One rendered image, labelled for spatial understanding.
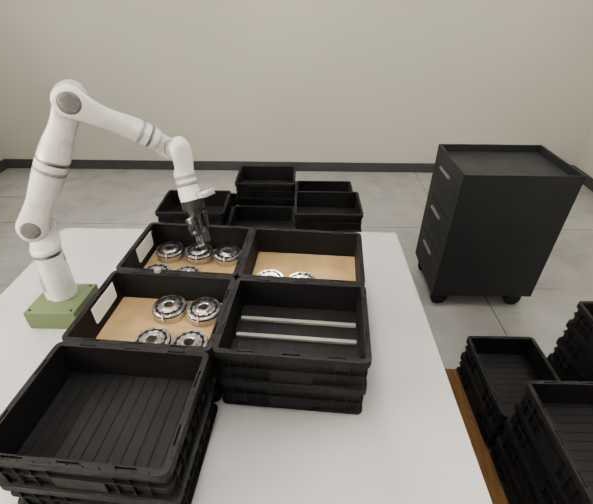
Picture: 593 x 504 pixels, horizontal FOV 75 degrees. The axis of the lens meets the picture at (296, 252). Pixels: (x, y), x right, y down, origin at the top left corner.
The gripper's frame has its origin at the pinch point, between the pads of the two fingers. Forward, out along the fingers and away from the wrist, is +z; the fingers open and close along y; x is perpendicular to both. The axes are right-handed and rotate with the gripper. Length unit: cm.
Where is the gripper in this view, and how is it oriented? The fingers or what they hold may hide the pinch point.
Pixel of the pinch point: (203, 239)
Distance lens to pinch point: 138.1
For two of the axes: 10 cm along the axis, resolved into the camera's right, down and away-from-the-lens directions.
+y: -1.2, 2.9, -9.5
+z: 2.2, 9.4, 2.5
